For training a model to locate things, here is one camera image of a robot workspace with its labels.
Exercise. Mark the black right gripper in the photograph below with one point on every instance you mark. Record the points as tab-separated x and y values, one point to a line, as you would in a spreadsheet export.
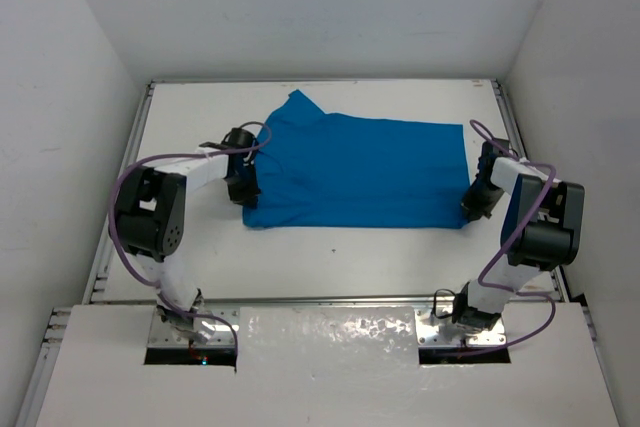
473	211

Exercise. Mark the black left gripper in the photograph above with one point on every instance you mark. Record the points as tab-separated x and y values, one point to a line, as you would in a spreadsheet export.
242	186

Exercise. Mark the blue t shirt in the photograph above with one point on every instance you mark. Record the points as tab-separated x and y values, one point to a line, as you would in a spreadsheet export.
321	169

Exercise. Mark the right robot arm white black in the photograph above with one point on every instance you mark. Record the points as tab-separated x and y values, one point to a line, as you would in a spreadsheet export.
541	231

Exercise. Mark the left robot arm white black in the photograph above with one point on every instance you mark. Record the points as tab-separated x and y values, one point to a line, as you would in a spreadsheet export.
146	220

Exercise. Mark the white front cover panel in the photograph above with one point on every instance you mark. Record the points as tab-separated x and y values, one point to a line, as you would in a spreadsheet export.
286	378

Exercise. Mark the silver metal base rail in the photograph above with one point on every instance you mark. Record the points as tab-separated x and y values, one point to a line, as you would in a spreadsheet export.
428	319

